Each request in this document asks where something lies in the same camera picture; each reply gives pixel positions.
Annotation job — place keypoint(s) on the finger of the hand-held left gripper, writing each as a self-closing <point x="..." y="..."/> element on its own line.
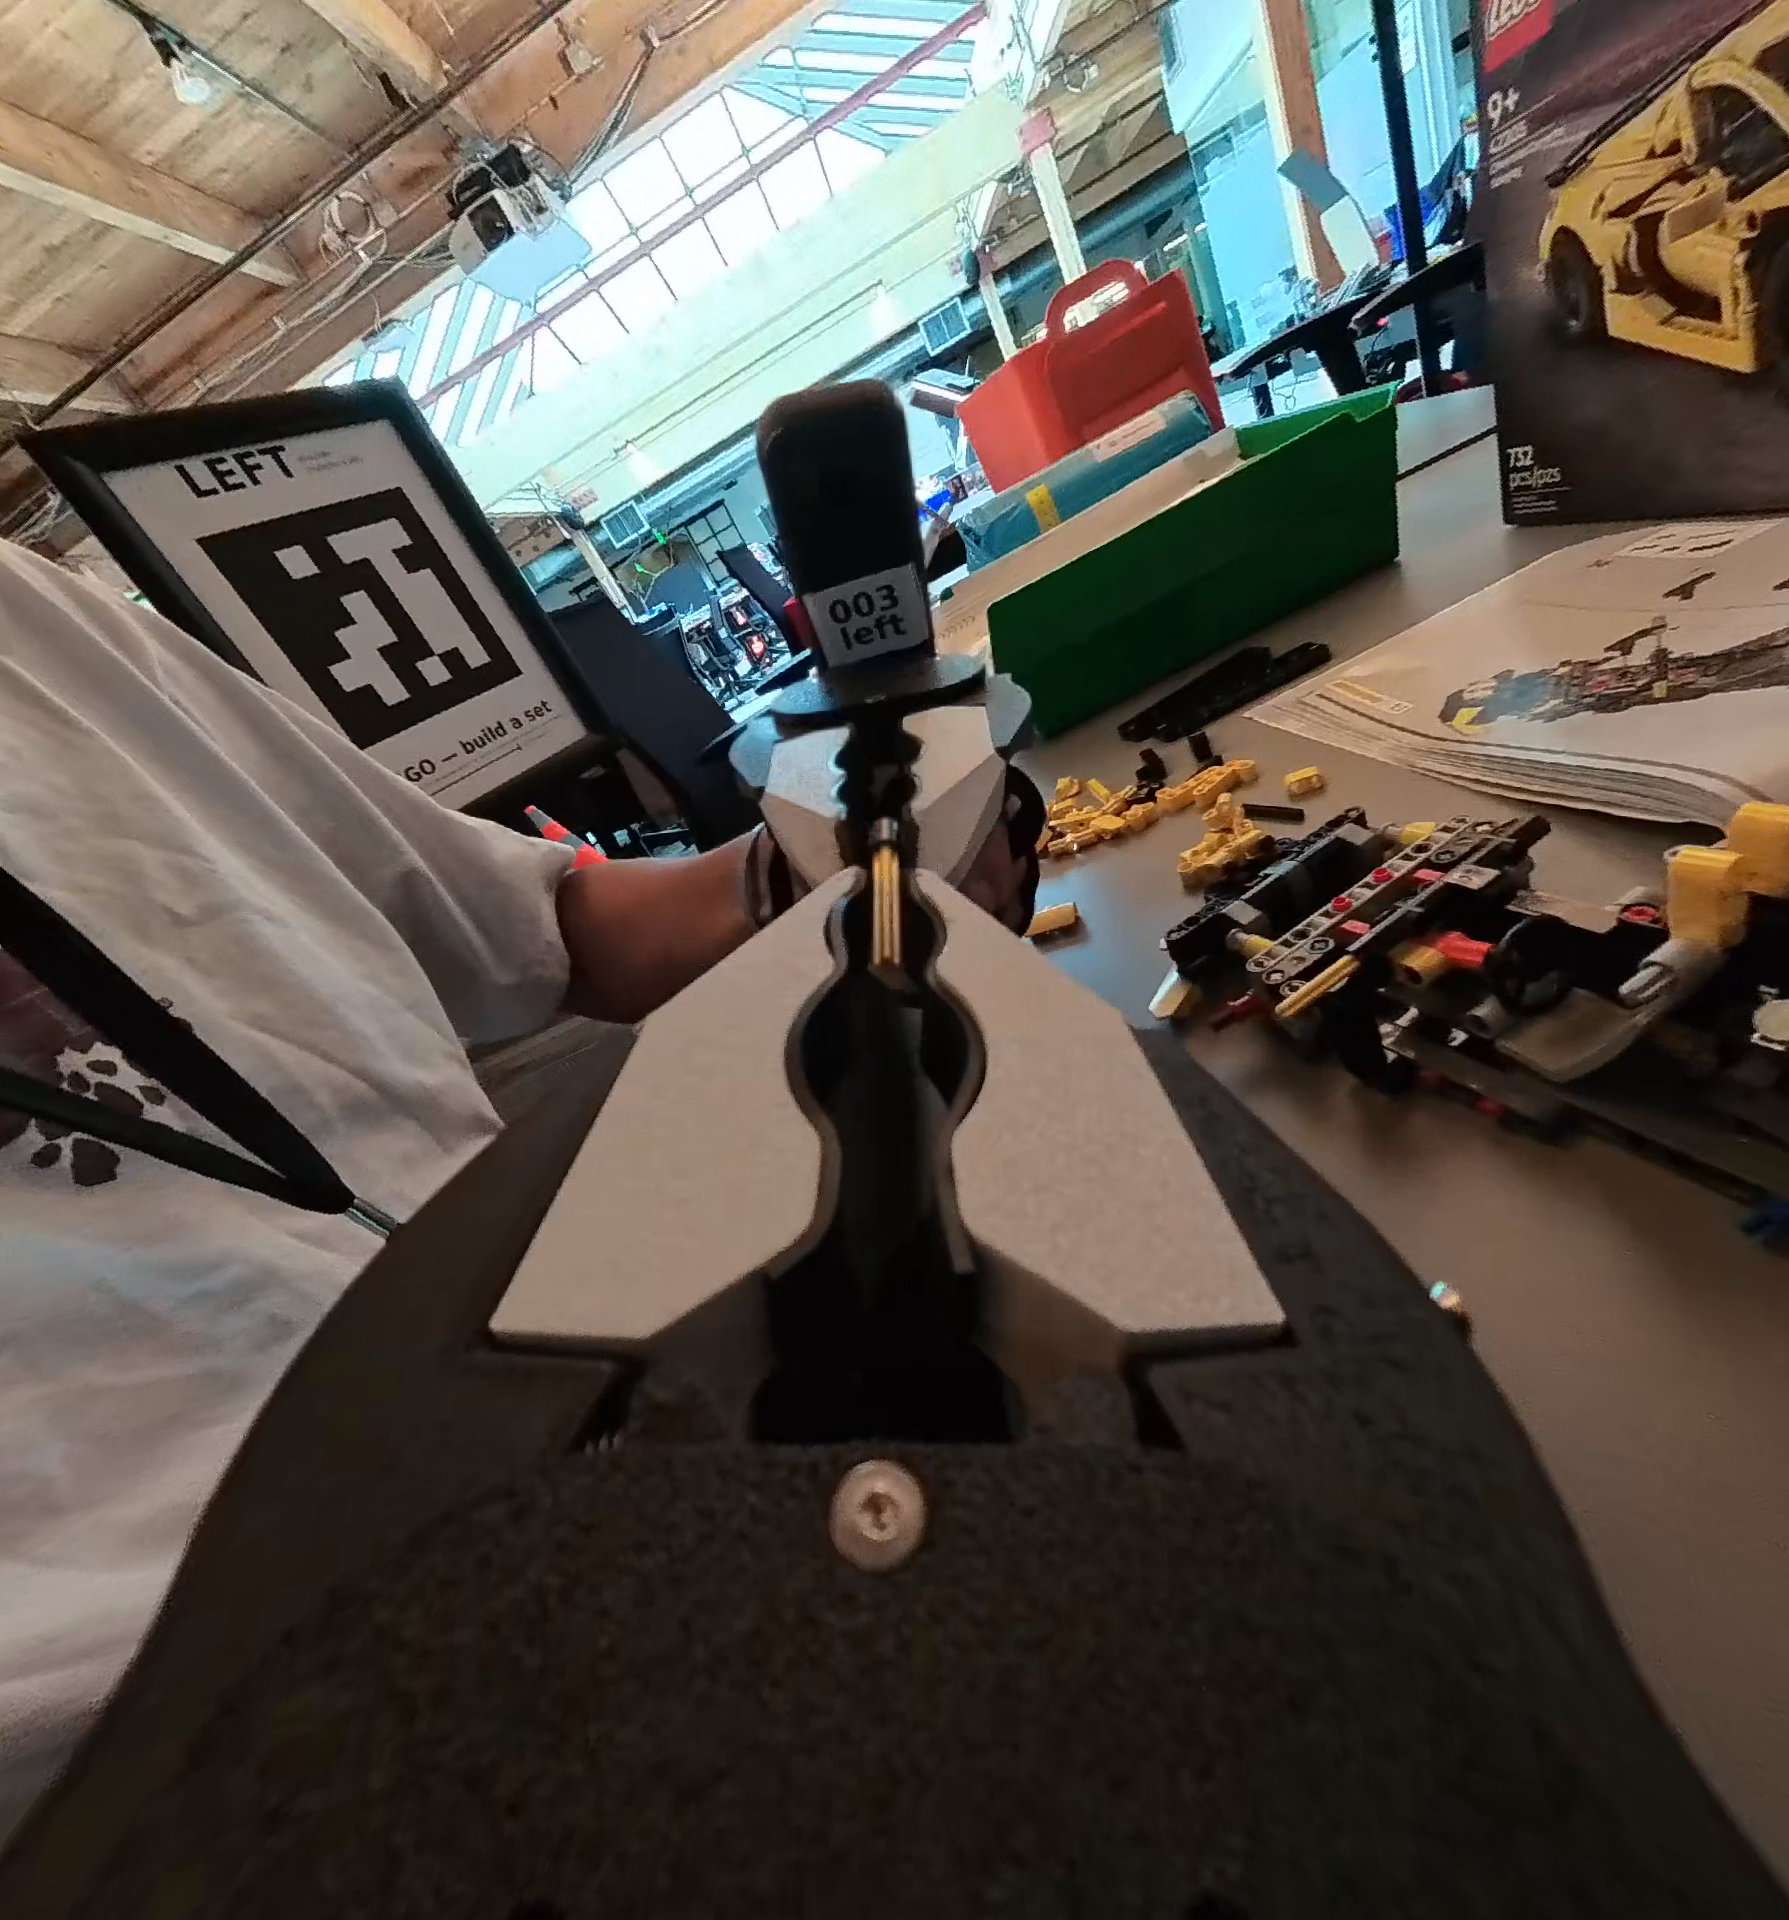
<point x="961" y="781"/>
<point x="805" y="795"/>

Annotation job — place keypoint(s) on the orange traffic cone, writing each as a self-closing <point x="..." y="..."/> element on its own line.
<point x="565" y="837"/>

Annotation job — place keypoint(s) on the person's left forearm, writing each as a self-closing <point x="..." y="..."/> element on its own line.
<point x="640" y="931"/>

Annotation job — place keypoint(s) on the black disc-top stand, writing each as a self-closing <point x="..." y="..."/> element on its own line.
<point x="1401" y="135"/>

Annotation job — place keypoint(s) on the open instruction booklet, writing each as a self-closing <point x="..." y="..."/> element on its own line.
<point x="1584" y="677"/>

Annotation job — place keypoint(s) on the blue lego pin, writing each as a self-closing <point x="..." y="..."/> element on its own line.
<point x="1781" y="1222"/>

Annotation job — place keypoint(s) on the white ceiling projector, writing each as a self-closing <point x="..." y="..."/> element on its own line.
<point x="504" y="208"/>

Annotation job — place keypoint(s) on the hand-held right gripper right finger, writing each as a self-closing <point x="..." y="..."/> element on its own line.
<point x="1119" y="1199"/>

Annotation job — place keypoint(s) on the yellow toy car set box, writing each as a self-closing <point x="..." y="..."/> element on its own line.
<point x="1661" y="225"/>

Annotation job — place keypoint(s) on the green plastic bin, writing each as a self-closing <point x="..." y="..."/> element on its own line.
<point x="1195" y="601"/>

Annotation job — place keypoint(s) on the light blue plastic bag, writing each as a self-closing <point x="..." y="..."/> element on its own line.
<point x="1073" y="489"/>

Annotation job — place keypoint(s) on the pile of yellow lego pieces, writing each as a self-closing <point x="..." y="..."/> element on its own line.
<point x="1135" y="810"/>

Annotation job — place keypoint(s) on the person's left hand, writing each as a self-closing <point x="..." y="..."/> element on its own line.
<point x="1003" y="870"/>

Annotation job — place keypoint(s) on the stack of black lego beams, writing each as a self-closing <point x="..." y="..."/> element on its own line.
<point x="1224" y="688"/>

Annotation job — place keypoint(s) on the lego car chassis model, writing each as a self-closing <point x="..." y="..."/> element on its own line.
<point x="1434" y="931"/>

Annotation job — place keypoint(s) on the black armrest office chair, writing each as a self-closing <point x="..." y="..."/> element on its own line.
<point x="640" y="703"/>

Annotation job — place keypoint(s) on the black white marker card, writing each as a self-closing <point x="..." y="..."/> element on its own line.
<point x="355" y="601"/>

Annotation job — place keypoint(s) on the yellow lego axle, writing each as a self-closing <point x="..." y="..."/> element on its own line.
<point x="887" y="900"/>

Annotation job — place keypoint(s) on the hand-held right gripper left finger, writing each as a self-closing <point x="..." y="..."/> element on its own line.
<point x="654" y="1199"/>

